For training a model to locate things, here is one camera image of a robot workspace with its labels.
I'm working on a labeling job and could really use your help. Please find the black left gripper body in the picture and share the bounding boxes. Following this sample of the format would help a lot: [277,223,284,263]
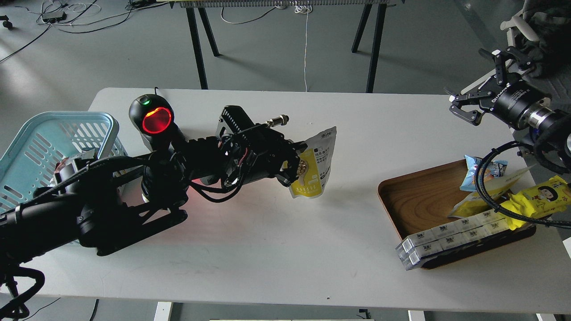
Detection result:
[216,105,300,187]

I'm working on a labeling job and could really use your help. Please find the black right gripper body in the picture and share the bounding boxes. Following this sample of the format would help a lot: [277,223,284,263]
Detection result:
[481,80,553,130]

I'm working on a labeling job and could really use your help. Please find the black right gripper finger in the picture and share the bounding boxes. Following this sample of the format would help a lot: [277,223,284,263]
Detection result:
[444,86,496,126]
[478,46,536,87]

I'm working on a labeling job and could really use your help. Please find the yellow white nut snack pouch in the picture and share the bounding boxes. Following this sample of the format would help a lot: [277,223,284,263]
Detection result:
[289,126,337,198]

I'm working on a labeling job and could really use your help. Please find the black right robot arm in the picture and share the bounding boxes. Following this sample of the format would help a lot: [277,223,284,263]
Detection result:
[445,45,570,229]

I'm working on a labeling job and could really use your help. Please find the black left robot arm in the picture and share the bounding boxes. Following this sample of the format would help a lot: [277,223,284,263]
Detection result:
[1,102,308,319]

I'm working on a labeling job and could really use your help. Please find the blue snack bag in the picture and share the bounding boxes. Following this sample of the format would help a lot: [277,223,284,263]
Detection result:
[459,155,508,192]

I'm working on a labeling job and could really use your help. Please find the bright yellow snack bag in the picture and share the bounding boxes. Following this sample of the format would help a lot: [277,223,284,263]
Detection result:
[501,175,571,219]

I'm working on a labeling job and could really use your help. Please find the white boxed snack pack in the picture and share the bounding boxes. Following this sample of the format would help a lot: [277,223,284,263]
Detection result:
[395,210,510,270]

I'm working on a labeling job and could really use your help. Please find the red white snack bag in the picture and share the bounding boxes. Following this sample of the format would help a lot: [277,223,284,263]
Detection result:
[50,148,99,186]

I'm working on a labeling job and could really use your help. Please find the light blue plastic basket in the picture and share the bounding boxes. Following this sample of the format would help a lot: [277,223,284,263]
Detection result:
[0,111,127,213]

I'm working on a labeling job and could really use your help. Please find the dark clothes on chair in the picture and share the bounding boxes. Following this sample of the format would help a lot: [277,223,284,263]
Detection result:
[516,0,571,78]

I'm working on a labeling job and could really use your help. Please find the yellow white flat pouch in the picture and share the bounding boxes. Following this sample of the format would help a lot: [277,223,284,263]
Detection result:
[448,166,532,218]

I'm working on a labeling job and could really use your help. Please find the black barcode scanner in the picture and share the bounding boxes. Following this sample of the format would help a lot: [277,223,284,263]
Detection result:
[129,94,186,151]

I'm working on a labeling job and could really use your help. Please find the brown wooden tray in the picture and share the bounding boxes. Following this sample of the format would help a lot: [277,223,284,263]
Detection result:
[377,160,536,269]

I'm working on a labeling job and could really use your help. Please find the black power adapter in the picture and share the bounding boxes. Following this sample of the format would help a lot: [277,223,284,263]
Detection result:
[41,11,67,24]

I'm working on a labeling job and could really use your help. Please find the white hanging cable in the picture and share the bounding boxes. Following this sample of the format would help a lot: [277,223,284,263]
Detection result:
[293,0,313,92]

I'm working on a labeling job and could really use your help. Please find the black trestle table frame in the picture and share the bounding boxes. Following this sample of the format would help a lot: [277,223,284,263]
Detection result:
[166,0,401,93]

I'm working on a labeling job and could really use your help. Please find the black floor cables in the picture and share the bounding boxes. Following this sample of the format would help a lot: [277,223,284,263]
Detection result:
[0,0,161,63]

